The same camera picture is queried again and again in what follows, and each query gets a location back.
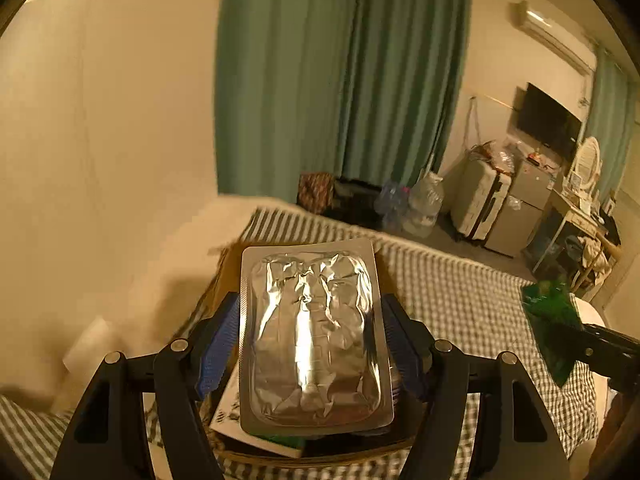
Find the white duvet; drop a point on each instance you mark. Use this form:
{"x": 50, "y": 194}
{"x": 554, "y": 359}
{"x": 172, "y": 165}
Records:
{"x": 592, "y": 315}

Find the narrow green curtain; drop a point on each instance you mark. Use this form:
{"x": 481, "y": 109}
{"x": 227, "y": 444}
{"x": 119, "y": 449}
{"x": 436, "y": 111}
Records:
{"x": 610, "y": 110}

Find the floral print tissue pack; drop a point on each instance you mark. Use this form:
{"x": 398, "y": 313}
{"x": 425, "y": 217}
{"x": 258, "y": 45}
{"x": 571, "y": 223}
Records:
{"x": 227, "y": 410}

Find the silver blister pack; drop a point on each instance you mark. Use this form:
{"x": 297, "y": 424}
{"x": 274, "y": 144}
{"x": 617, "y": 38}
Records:
{"x": 310, "y": 335}

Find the oval white mirror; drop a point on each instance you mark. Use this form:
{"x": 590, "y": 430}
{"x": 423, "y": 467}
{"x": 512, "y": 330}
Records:
{"x": 587, "y": 160}

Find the white suitcase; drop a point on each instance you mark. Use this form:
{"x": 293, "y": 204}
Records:
{"x": 480, "y": 200}

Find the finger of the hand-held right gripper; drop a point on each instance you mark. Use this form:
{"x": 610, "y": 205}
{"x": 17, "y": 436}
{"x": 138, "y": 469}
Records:
{"x": 570, "y": 340}

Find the large clear water bottle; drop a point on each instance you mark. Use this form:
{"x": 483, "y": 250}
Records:
{"x": 425, "y": 200}

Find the green packet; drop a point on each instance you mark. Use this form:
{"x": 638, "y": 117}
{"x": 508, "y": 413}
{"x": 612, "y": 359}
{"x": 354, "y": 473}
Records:
{"x": 550, "y": 310}

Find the black wall television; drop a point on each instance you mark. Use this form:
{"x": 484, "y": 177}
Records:
{"x": 545, "y": 117}

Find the grey small fridge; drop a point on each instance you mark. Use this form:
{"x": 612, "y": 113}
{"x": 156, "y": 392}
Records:
{"x": 520, "y": 210}

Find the patterned gift bag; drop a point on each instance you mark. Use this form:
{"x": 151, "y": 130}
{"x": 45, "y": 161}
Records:
{"x": 315, "y": 192}

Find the wooden chair with clothes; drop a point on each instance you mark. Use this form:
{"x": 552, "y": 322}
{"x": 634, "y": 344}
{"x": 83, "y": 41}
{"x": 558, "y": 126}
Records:
{"x": 595, "y": 260}

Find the checkered bed sheet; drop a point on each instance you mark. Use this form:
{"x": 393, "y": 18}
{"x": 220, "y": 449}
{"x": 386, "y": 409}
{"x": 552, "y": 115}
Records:
{"x": 450, "y": 285}

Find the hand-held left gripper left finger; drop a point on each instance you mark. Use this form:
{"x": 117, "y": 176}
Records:
{"x": 220, "y": 345}

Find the white air conditioner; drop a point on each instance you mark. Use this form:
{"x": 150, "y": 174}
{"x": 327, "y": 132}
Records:
{"x": 545, "y": 25}

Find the wide green curtain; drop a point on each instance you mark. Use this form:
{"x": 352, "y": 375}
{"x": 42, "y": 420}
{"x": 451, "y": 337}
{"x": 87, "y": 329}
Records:
{"x": 325, "y": 85}

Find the crumpled clear plastic bag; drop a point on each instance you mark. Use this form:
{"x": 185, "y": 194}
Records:
{"x": 507, "y": 157}

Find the large cardboard box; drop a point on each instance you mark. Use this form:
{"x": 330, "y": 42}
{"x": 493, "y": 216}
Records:
{"x": 350, "y": 452}

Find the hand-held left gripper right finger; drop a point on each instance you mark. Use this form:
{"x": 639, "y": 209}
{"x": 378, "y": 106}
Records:
{"x": 400, "y": 345}

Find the white dressing table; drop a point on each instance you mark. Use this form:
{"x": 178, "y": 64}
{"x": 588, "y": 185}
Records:
{"x": 575, "y": 210}

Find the black bag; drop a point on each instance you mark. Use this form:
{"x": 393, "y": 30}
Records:
{"x": 355, "y": 205}

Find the small clear water bottle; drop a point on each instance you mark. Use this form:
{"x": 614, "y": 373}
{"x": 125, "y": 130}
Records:
{"x": 392, "y": 200}

